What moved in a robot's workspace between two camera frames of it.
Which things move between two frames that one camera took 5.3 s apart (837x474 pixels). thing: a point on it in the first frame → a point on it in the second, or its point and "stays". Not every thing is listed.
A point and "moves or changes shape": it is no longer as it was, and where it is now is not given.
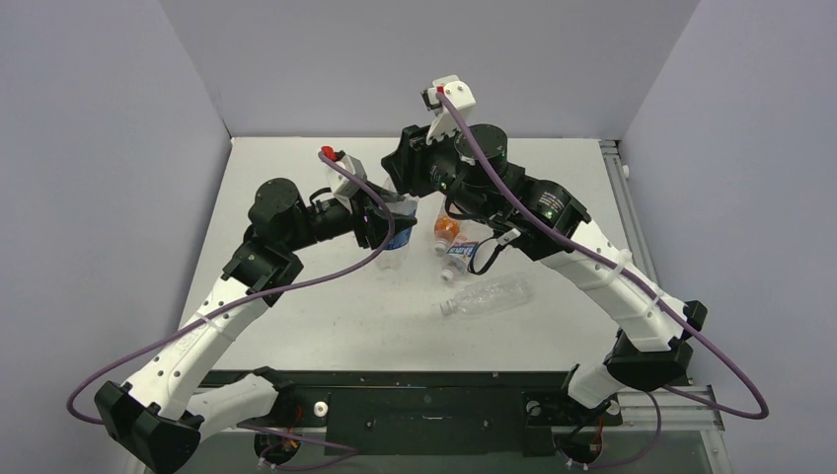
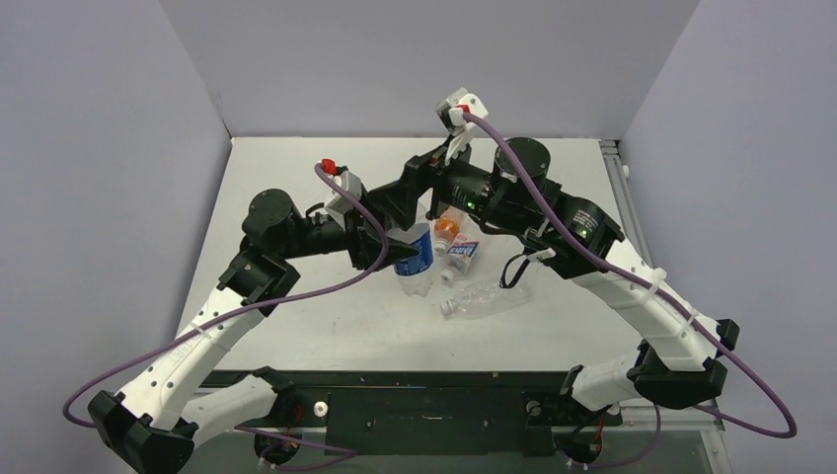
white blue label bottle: [458, 257] stays
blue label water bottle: [395, 257] moves or changes shape
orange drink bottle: [446, 228] stays
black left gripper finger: [400, 224] → [398, 250]
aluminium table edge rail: [643, 409] stays
